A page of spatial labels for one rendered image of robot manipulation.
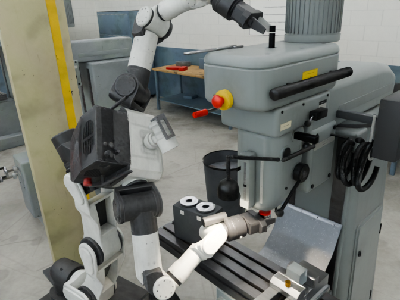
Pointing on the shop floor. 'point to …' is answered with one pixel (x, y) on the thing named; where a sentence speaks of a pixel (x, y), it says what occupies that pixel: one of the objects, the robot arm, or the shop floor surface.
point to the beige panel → (45, 109)
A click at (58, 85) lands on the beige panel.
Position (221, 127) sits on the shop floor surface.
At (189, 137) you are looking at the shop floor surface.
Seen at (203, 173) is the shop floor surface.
